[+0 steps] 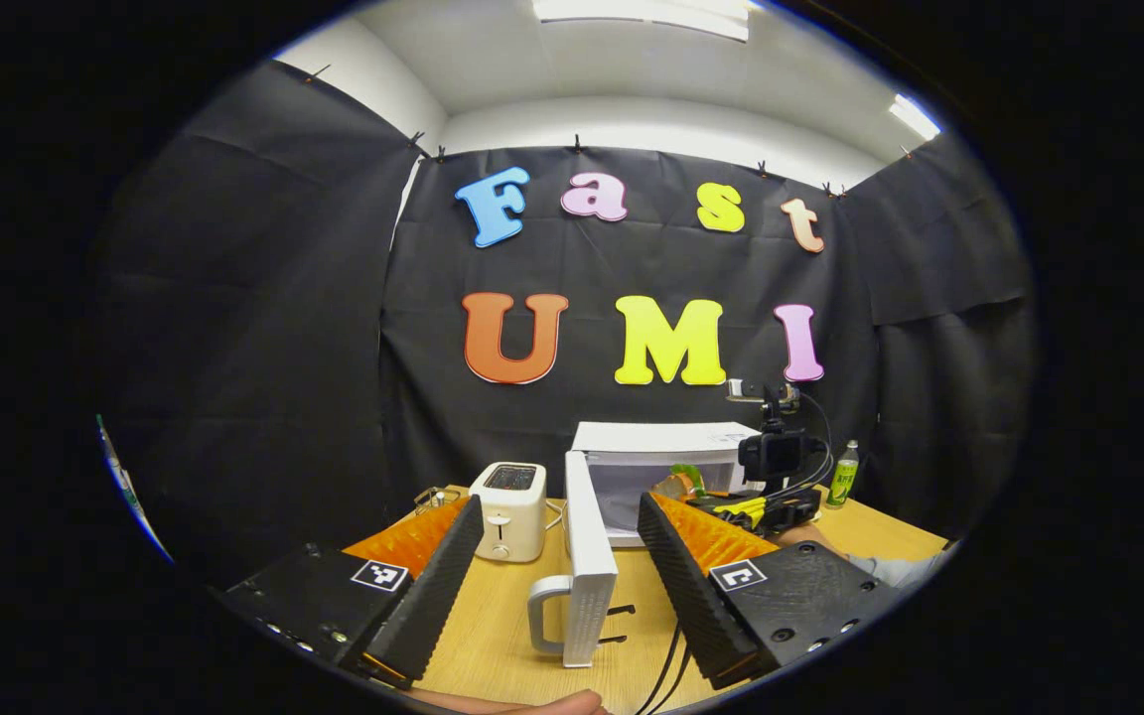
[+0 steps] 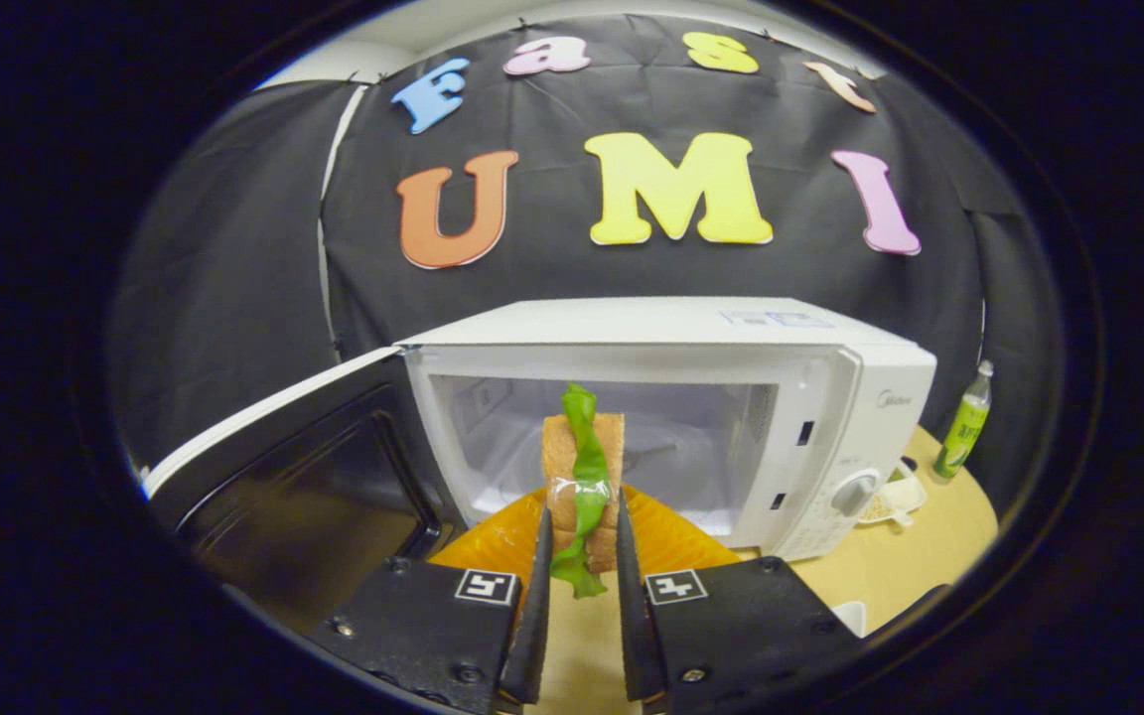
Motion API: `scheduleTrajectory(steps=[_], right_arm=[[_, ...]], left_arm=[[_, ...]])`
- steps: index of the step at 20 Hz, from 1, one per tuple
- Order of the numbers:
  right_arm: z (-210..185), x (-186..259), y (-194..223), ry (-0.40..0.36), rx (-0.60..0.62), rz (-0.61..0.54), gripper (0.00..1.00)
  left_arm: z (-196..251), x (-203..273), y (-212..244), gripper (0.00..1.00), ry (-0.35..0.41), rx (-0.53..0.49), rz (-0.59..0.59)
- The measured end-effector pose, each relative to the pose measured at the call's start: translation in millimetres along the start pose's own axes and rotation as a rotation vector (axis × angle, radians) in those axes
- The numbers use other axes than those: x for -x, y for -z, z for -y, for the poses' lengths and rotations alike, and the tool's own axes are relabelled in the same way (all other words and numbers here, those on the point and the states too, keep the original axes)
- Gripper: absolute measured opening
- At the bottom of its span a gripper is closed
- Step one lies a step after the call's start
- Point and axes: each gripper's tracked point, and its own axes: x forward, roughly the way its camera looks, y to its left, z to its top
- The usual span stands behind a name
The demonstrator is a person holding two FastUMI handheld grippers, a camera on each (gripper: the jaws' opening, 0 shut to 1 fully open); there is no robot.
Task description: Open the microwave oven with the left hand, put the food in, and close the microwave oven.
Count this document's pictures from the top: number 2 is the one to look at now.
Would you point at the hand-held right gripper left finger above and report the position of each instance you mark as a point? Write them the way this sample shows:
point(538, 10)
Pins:
point(413, 626)

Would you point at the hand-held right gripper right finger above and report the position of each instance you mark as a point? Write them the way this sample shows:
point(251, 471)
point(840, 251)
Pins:
point(731, 626)

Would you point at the bread and lettuce sandwich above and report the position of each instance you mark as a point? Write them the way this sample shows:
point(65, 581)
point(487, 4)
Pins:
point(572, 467)

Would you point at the white microwave oven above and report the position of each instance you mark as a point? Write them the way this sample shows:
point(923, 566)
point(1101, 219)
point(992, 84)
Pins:
point(651, 323)

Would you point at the white rectangular dish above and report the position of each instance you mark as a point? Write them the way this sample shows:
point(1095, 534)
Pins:
point(850, 618)

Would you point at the white divided condiment dish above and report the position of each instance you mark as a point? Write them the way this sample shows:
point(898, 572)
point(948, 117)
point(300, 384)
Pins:
point(895, 501)

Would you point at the green drink bottle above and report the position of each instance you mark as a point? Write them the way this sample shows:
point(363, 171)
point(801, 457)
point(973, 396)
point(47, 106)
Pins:
point(959, 432)

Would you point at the black backdrop cloth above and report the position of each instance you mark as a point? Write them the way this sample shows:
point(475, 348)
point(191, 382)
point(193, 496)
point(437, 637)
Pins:
point(264, 248)

